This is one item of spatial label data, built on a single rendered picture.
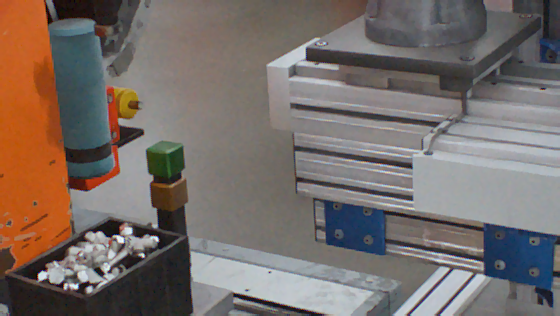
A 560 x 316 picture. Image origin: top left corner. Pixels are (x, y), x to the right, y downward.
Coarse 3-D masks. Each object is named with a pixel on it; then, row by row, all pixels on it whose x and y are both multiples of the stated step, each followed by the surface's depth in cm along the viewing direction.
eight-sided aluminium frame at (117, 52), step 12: (120, 0) 230; (132, 0) 232; (144, 0) 229; (120, 12) 230; (132, 12) 228; (144, 12) 229; (132, 24) 227; (144, 24) 230; (120, 36) 226; (132, 36) 227; (108, 48) 226; (120, 48) 225; (132, 48) 228; (108, 60) 222; (120, 60) 225; (108, 72) 223; (120, 72) 225
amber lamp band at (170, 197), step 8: (152, 184) 167; (160, 184) 166; (168, 184) 166; (176, 184) 166; (184, 184) 168; (152, 192) 167; (160, 192) 167; (168, 192) 166; (176, 192) 166; (184, 192) 168; (152, 200) 168; (160, 200) 167; (168, 200) 166; (176, 200) 167; (184, 200) 168; (160, 208) 168; (168, 208) 167; (176, 208) 167
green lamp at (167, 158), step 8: (160, 144) 166; (168, 144) 166; (176, 144) 166; (152, 152) 165; (160, 152) 164; (168, 152) 164; (176, 152) 165; (152, 160) 165; (160, 160) 164; (168, 160) 164; (176, 160) 165; (184, 160) 167; (152, 168) 166; (160, 168) 165; (168, 168) 164; (176, 168) 166; (184, 168) 167; (168, 176) 165
